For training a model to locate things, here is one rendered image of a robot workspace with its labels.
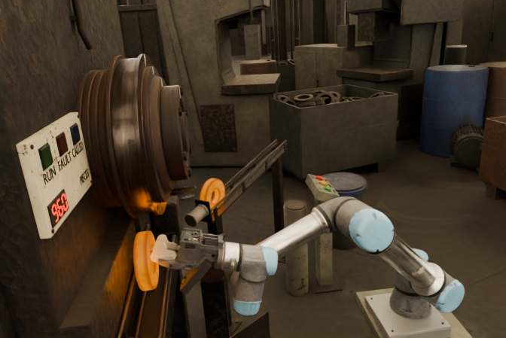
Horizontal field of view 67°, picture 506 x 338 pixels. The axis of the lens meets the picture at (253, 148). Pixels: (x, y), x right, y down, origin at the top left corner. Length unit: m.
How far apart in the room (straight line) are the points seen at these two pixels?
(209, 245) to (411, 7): 3.63
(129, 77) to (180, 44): 2.87
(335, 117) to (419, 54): 1.79
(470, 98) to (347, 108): 1.35
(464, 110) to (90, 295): 3.85
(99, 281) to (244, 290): 0.38
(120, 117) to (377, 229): 0.76
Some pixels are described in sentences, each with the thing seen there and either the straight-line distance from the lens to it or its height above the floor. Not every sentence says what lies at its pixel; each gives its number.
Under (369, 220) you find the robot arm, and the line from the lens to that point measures 1.15.
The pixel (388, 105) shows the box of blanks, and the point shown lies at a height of 0.65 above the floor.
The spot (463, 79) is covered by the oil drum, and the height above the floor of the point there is 0.80.
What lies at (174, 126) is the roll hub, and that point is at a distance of 1.02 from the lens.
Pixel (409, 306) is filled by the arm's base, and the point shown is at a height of 0.39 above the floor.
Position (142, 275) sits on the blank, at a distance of 1.04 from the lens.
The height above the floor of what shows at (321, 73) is 0.76.
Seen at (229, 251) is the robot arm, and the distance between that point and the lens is 1.06.
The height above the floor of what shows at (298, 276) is 0.13.
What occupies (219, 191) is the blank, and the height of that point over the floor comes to 0.71.
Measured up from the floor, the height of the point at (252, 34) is 1.34.
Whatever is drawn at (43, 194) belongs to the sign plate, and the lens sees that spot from 0.78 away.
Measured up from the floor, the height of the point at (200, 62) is 1.10.
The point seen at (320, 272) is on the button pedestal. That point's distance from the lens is 2.24.
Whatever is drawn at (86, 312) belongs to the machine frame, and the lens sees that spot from 0.91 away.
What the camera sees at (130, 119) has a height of 1.21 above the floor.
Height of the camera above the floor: 1.40
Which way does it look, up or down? 18 degrees down
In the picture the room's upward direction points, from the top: 4 degrees counter-clockwise
